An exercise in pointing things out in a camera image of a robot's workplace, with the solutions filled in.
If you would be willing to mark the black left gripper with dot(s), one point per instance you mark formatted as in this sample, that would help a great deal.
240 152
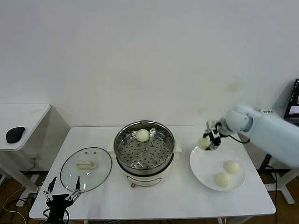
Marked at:
59 203

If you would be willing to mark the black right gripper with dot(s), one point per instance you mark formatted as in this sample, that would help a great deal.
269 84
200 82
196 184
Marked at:
216 137

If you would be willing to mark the white steamed baozi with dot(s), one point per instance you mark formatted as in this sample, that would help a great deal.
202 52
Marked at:
143 135
232 167
223 179
203 143

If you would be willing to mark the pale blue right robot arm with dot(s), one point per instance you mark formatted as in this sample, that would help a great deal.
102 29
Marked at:
268 133

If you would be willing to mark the stainless steel steamer basket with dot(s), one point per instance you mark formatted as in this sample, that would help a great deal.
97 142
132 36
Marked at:
161 158

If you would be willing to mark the white round plate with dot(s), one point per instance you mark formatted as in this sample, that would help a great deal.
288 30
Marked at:
210 168

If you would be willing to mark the white power strip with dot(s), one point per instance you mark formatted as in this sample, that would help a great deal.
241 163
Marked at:
21 203

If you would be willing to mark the small printed label sticker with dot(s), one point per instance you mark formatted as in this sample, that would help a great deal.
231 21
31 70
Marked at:
267 111

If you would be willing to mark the black computer mouse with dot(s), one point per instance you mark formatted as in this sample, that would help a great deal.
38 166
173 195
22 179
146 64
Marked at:
15 135

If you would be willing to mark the white side table with laptop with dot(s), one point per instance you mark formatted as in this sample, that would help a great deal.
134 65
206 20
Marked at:
280 114

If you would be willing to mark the white side table with mouse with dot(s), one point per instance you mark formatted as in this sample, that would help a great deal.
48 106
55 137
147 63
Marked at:
28 116

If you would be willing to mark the cream electric cooker base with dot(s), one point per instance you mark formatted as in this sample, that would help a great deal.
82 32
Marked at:
144 180

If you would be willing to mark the black laptop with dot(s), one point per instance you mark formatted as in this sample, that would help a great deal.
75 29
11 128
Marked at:
294 102

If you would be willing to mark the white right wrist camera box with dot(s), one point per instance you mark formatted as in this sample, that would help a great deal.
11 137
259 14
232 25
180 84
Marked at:
213 124

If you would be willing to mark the white wall socket with plug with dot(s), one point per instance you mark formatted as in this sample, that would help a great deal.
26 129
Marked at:
35 158

